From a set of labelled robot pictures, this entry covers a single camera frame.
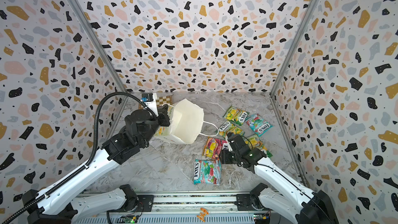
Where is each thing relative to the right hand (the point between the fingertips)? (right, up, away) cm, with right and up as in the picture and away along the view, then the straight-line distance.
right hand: (223, 156), depth 82 cm
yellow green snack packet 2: (+4, +13, +16) cm, 21 cm away
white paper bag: (-22, +18, +11) cm, 30 cm away
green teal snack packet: (+24, +14, +19) cm, 34 cm away
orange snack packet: (-6, +2, +8) cm, 10 cm away
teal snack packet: (-9, -8, 0) cm, 12 cm away
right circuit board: (+16, -25, -10) cm, 31 cm away
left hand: (-25, +26, -15) cm, 39 cm away
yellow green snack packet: (+11, +20, +23) cm, 32 cm away
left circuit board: (-44, -25, -11) cm, 52 cm away
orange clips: (-11, -23, -11) cm, 28 cm away
